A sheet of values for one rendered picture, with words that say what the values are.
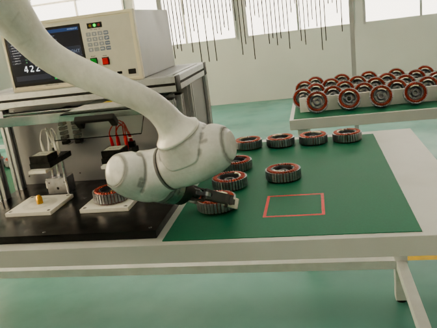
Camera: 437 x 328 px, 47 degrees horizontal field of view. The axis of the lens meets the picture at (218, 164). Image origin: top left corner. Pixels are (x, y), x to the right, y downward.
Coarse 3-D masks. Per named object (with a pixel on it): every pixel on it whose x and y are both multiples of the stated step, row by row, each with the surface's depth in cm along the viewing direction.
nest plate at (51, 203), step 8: (32, 200) 159; (48, 200) 157; (56, 200) 156; (64, 200) 155; (16, 208) 153; (24, 208) 152; (32, 208) 151; (40, 208) 150; (48, 208) 149; (56, 208) 150; (8, 216) 150; (16, 216) 149
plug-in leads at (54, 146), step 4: (52, 128) 165; (40, 132) 163; (48, 132) 165; (52, 132) 163; (40, 136) 163; (48, 136) 167; (40, 140) 163; (48, 140) 162; (52, 140) 167; (40, 144) 163; (48, 144) 162; (52, 144) 168; (56, 144) 163; (44, 148) 164; (48, 148) 163; (52, 148) 168; (56, 148) 163
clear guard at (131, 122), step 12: (84, 108) 141; (96, 108) 138; (108, 108) 135; (120, 108) 132; (60, 120) 133; (72, 120) 133; (120, 120) 129; (132, 120) 128; (60, 132) 131; (72, 132) 131; (84, 132) 130; (96, 132) 129; (108, 132) 128; (120, 132) 127; (132, 132) 127
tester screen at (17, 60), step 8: (48, 32) 152; (56, 32) 152; (64, 32) 151; (72, 32) 151; (56, 40) 153; (64, 40) 152; (72, 40) 152; (8, 48) 156; (16, 56) 156; (16, 64) 157; (24, 64) 157; (32, 64) 156; (16, 72) 158; (40, 72) 156; (16, 80) 159; (40, 80) 157; (48, 80) 157; (56, 80) 156
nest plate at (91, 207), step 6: (90, 204) 148; (96, 204) 147; (114, 204) 145; (120, 204) 145; (126, 204) 144; (132, 204) 145; (84, 210) 145; (90, 210) 144; (96, 210) 144; (102, 210) 144; (108, 210) 143; (114, 210) 143; (120, 210) 142; (126, 210) 142
